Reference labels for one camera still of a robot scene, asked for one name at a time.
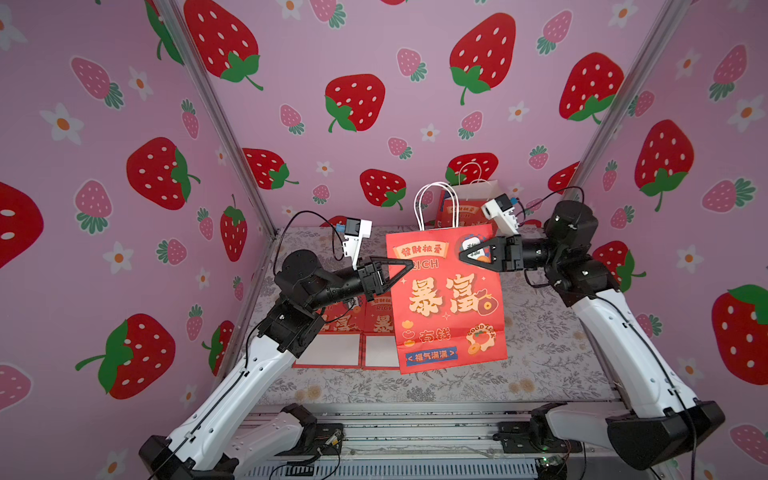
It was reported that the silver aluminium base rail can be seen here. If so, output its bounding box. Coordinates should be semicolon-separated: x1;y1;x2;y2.
249;397;615;479

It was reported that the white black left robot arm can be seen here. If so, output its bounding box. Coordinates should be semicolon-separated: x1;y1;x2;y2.
139;249;414;479

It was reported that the silver aluminium corner post right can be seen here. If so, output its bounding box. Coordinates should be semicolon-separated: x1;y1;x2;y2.
537;1;675;235

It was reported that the red paper gift bag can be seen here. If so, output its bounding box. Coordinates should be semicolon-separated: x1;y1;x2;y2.
294;298;365;369

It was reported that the silver aluminium corner post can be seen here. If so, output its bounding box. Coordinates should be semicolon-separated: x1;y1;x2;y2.
156;0;276;240
537;1;675;235

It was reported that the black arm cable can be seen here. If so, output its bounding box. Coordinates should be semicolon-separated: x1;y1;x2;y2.
515;185;586;217
272;209;349;277

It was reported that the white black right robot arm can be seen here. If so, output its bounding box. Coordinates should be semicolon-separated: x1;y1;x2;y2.
458;194;725;470

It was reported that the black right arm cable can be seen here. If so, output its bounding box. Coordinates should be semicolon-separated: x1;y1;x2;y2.
515;185;586;217

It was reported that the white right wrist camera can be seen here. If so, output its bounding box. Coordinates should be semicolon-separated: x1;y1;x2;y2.
482;193;519;236

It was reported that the silver aluminium corner post left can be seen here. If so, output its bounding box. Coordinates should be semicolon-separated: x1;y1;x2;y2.
156;0;276;240

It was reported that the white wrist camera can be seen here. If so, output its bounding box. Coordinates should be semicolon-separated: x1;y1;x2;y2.
482;193;519;236
342;217;372;270

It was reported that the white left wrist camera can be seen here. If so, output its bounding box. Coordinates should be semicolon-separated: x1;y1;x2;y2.
342;217;372;270

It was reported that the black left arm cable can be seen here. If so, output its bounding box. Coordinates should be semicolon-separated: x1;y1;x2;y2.
272;209;349;277

